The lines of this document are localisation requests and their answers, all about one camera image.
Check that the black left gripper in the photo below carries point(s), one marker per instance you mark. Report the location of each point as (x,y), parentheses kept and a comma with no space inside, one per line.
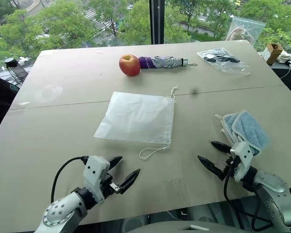
(108,187)

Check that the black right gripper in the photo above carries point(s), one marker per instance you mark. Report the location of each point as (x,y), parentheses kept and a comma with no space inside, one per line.
(231,167)

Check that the light blue towel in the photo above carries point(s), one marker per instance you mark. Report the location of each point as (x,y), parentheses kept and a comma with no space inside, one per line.
(249,128)

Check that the clear bag with black items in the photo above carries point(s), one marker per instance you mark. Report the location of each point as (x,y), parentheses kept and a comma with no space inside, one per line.
(220,59)

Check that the clear zip bag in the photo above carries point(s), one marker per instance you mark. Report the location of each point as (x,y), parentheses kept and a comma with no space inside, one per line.
(245,31)

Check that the dark rounded shape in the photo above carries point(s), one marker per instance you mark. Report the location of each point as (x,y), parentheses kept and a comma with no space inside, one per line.
(134,224)

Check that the red apple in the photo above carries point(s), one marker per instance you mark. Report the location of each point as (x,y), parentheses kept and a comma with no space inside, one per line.
(129,65)

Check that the black side table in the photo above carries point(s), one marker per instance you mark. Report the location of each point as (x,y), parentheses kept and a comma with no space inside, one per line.
(289,80)

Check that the folded silver purple umbrella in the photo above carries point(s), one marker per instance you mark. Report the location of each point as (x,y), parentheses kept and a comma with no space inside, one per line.
(162,61)

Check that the small brown cardboard box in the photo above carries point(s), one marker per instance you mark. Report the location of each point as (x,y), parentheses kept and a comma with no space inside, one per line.
(272,52)

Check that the white crumpled cloth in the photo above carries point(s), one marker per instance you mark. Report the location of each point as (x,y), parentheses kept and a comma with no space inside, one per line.
(284,57)

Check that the dark translucent container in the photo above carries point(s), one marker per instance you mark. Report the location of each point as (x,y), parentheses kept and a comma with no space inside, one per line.
(20,71)

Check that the black round puck device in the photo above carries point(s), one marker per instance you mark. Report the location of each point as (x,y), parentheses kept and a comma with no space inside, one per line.
(11,62)

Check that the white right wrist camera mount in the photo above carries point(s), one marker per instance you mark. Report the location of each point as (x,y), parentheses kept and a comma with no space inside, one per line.
(243,155)

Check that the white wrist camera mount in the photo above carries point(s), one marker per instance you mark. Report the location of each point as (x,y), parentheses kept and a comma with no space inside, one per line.
(94,170)
(243,155)

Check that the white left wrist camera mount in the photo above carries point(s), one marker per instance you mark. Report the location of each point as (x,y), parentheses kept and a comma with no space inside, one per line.
(94,170)

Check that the black window frame post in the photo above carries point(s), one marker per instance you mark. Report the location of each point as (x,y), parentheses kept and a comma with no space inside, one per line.
(156,21)

